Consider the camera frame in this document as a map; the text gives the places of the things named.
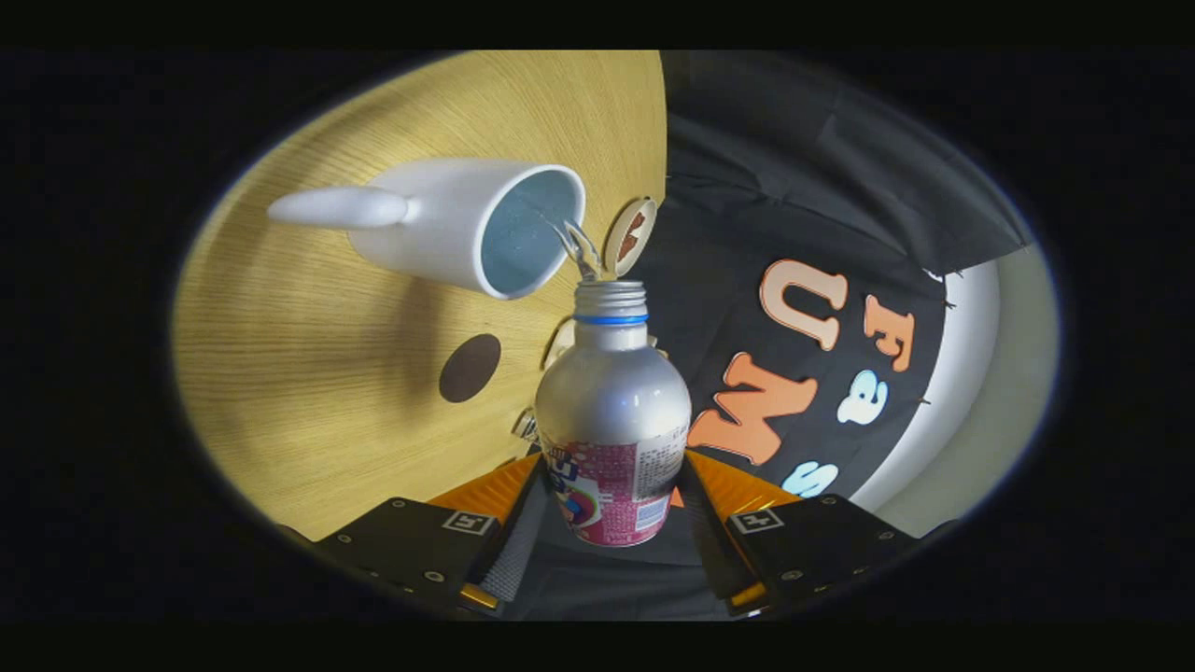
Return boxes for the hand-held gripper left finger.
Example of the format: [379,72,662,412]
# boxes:
[313,453,547,617]

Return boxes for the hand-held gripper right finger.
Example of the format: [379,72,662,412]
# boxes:
[682,448,925,615]

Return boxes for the dark round coaster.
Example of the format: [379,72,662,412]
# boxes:
[439,333,502,404]

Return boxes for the silver juice bottle red label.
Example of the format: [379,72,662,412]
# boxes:
[535,280,693,548]

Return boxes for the white cup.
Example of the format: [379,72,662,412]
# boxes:
[267,158,587,301]

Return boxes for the clear juice stream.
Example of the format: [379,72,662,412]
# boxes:
[546,217,603,281]

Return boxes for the wooden table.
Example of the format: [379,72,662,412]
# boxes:
[173,51,668,542]

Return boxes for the white toaster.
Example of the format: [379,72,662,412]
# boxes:
[543,315,578,371]

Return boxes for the white round plate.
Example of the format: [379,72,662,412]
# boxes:
[602,196,659,278]

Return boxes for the black backdrop cloth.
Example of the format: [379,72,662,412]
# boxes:
[504,51,1033,622]

